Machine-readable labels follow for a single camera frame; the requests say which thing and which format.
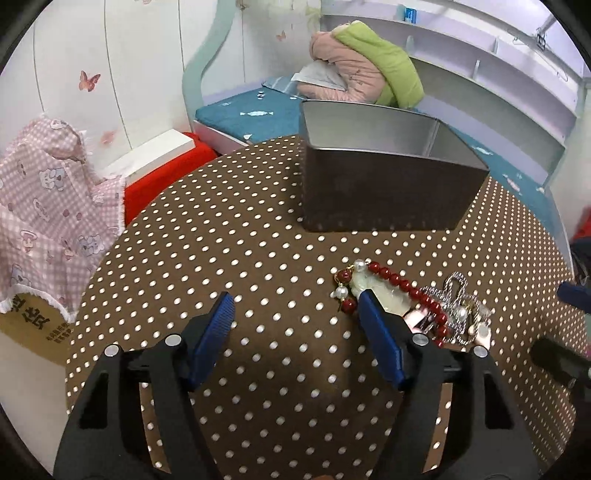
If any teal bed headboard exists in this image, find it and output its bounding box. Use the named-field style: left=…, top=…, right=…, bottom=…
left=182, top=0, right=236, bottom=127

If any cardboard box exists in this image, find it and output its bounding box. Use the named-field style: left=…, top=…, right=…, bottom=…
left=1, top=293, right=72, bottom=365

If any red bead bracelet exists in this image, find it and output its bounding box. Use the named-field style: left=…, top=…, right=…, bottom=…
left=334, top=261, right=450, bottom=348

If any pink quilted jacket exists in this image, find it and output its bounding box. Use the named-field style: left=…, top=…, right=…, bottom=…
left=297, top=32, right=386, bottom=104

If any red cloth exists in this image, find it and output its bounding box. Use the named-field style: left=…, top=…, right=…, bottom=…
left=124, top=132, right=218, bottom=225

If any pink small charm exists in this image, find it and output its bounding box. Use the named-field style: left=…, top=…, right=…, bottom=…
left=404, top=309, right=429, bottom=333

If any silver chain necklace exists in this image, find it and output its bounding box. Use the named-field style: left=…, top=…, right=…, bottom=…
left=417, top=271, right=493, bottom=347

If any brown polka dot tablecloth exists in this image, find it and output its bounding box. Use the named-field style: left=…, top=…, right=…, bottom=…
left=65, top=137, right=587, bottom=479

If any teal candy print mattress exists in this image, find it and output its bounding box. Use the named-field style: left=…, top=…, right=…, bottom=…
left=194, top=86, right=563, bottom=238

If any blue small box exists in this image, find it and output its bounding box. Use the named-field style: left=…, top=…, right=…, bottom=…
left=403, top=7, right=418, bottom=24

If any green jacket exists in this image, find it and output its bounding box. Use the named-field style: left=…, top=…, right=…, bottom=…
left=332, top=20, right=425, bottom=109

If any white jade pendant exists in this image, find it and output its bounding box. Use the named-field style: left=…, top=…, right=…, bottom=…
left=349, top=261, right=414, bottom=316

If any white flat box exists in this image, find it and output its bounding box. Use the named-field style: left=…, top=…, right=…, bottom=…
left=98, top=129, right=195, bottom=186

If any white pillow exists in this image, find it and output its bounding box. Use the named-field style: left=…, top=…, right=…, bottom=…
left=291, top=60, right=348, bottom=91

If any pink patterned cloth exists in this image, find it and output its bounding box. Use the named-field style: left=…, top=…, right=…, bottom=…
left=1, top=116, right=125, bottom=323

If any lavender wall shelf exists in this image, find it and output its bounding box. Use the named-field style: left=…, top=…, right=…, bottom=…
left=321, top=1, right=590, bottom=185

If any dark metal tin box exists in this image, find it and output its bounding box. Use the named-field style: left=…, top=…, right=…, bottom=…
left=300, top=100, right=489, bottom=232

